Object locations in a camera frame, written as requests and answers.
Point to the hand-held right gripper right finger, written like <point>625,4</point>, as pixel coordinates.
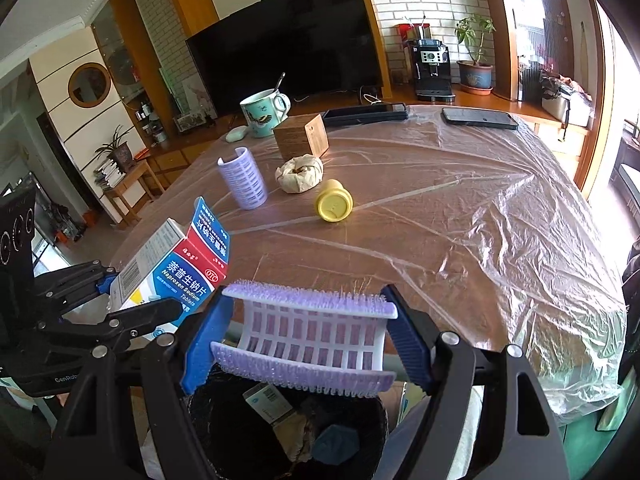
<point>410,340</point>

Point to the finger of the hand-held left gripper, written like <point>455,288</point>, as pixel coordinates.
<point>150,312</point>
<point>102,282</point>

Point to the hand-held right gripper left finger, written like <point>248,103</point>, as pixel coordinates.
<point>202,355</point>

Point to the blue and white medicine box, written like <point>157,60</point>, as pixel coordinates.
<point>185,280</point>

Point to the black mesh bin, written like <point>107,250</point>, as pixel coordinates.
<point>235,435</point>

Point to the purple hair roller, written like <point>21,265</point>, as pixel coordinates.
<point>310,340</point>
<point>242,180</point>

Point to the small yellow plastic jar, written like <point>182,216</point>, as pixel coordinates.
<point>332,205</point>

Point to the beige paper ball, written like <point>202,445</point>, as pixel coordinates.
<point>300,175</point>

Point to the small wooden pattern box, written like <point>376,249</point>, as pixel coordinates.
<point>295,140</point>

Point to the white label card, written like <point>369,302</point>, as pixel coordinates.
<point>267,402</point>

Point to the stack of magazines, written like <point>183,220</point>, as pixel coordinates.
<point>107,175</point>

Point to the small wooden side table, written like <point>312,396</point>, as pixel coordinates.
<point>132,175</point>

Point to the blue crumpled wrapper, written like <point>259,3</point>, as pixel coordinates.
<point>335,445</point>

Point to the crumpled brown paper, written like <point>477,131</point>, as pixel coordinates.
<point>302,437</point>

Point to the orchid in dark pot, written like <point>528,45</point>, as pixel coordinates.
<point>120,152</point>

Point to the clear plastic table cover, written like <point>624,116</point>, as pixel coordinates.
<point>475,220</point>

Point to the small framed picture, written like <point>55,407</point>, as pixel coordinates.
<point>190,122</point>

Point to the pale green earbud case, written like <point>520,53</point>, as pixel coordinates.
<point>236,134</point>

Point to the leaning deer painting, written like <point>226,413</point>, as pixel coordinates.
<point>197,97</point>

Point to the teal butterfly mug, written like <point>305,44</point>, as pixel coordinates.
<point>262,115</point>

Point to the dark tablet in case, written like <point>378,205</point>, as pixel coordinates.
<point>365,114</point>

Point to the black smartphone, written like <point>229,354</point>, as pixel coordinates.
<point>480,117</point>

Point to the long wooden cabinet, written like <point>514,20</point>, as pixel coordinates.
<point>500,101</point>

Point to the metal spoon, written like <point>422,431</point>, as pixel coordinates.
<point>280,82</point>

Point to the potted plant in blue pot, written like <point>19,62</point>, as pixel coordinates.
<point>475,80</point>

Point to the black coffee machine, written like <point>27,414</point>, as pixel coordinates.
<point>430,70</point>

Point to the black ribbed heater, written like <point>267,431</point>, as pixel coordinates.
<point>530,85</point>

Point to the black flat television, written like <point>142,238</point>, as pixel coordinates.
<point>285,45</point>

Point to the red box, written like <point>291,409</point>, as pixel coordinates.
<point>402,32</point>

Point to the metal cup with utensils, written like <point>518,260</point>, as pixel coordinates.
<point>419,31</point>

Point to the round wooden wall frame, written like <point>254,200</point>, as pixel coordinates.
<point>90,85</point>

